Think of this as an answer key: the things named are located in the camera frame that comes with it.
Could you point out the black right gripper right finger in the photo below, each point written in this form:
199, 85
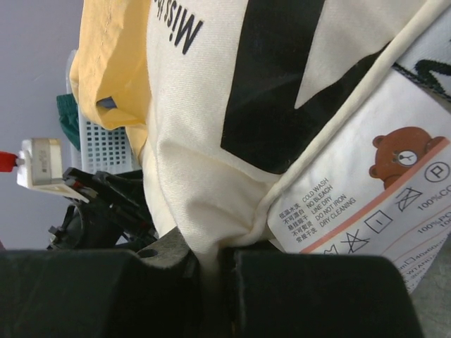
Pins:
274, 294

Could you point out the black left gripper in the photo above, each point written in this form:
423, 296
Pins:
111, 213

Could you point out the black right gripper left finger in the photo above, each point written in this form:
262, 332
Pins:
102, 293

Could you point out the blue and yellow pillowcase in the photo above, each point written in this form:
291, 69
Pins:
109, 75

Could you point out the cream pillow with bear print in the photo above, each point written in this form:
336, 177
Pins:
323, 126

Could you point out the white plastic basket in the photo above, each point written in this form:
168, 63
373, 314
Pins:
100, 149

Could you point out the green cloth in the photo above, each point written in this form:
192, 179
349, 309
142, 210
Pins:
68, 118

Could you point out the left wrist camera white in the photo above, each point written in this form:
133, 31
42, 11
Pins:
39, 167

